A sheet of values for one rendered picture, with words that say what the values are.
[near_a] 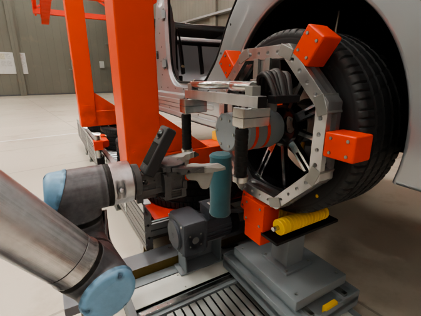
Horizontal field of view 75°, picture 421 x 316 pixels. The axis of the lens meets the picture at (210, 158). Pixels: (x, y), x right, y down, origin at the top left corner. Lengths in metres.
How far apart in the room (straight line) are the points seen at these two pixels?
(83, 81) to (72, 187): 2.59
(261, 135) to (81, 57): 2.47
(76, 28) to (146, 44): 1.96
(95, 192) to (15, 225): 0.18
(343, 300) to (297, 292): 0.20
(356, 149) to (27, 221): 0.69
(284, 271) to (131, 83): 1.02
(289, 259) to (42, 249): 1.03
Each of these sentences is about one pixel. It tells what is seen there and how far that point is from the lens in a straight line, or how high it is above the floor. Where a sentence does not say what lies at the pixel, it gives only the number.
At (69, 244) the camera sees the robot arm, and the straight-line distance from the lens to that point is 0.46.
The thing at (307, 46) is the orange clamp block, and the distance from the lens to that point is 0.85.
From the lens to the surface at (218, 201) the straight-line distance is 1.09.
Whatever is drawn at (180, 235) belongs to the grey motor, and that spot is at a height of 0.35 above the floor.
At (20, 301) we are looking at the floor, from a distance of 1.72.
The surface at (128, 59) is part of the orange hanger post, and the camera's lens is 1.21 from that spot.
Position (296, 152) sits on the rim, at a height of 0.77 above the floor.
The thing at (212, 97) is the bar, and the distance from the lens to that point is 0.87.
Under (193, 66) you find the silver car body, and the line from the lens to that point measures 3.55.
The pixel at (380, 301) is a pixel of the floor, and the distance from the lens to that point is 1.67.
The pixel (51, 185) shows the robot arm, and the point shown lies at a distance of 0.57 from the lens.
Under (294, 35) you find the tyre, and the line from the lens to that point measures 1.00.
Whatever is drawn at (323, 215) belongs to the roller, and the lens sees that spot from 1.16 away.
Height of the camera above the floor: 1.03
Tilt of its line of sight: 17 degrees down
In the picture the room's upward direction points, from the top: straight up
